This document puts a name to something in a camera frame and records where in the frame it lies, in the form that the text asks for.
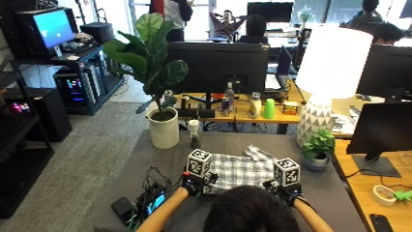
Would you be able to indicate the person's right hand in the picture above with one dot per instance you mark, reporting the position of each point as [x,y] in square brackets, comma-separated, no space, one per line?
[286,191]

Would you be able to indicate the person's left hand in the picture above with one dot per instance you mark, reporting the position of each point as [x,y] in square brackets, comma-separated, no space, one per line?
[193,184]

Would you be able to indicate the grey plaid shirt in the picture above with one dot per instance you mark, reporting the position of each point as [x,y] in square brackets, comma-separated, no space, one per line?
[243,169]

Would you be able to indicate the right glove marker cube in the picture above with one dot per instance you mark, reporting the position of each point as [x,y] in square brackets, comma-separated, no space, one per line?
[287,171]

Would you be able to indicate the glove marker cube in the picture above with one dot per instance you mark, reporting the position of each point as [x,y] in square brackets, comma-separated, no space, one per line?
[287,171]
[199,162]

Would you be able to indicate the left glove marker cube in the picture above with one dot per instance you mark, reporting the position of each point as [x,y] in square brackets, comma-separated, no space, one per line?
[199,162]

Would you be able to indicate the the person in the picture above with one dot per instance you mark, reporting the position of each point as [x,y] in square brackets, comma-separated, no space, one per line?
[251,209]

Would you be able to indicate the black electronics box with screen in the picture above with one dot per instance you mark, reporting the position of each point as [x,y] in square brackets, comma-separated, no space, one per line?
[151,200]

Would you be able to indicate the small green potted plant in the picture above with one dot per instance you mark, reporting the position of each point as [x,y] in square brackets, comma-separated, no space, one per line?
[318,146]

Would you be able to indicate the small white bottle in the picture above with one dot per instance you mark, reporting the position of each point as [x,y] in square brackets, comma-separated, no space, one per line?
[195,132]

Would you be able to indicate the black power bank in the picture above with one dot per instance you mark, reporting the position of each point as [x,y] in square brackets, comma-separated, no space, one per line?
[123,209]

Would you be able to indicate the white cylindrical plant pot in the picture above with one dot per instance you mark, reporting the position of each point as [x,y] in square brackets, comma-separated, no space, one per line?
[163,129]

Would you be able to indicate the white tape roll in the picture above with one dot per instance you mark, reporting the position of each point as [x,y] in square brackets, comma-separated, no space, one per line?
[383,195]

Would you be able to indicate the black smartphone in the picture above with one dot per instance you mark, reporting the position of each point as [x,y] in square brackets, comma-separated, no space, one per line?
[382,223]

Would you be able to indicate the wooden desk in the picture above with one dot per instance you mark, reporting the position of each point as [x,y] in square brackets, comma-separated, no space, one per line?
[241,111]

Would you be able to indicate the green plastic cup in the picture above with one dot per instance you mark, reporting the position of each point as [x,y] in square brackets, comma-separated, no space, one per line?
[270,109]

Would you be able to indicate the small yellow box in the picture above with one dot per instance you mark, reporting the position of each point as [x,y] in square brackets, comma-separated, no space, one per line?
[291,108]

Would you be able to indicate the green toy figure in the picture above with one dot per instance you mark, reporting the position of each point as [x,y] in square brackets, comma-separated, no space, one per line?
[403,195]

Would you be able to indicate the clear water bottle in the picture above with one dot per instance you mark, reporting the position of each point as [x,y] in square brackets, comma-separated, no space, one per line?
[230,96]

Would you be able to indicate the black monitor on stand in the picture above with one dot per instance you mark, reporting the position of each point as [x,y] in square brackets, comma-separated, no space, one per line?
[382,132]

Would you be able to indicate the large black monitor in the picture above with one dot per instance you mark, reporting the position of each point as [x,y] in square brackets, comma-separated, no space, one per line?
[217,67]

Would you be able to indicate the white table lamp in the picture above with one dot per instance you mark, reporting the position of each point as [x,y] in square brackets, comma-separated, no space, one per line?
[326,77]

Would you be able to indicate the computer tower with lights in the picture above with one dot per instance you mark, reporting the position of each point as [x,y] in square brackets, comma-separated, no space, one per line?
[79,88]

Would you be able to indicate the large leafy potted plant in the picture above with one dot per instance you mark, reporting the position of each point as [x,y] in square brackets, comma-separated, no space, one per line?
[149,54]

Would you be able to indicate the black storage shelf unit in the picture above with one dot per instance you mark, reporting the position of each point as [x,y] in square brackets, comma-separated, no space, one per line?
[22,138]

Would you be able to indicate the black metal shelf rack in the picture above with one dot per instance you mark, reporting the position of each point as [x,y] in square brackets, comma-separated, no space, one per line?
[82,74]

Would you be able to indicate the lit blue computer monitor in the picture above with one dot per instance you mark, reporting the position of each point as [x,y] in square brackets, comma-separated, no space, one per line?
[51,29]

